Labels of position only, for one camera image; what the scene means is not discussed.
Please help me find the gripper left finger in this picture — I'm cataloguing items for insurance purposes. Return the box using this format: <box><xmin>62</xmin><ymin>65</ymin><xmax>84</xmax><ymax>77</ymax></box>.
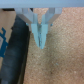
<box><xmin>17</xmin><ymin>7</ymin><xmax>43</xmax><ymax>49</ymax></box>

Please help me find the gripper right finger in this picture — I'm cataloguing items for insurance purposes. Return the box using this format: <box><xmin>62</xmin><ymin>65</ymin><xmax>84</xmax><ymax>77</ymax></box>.
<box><xmin>40</xmin><ymin>7</ymin><xmax>64</xmax><ymax>50</ymax></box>

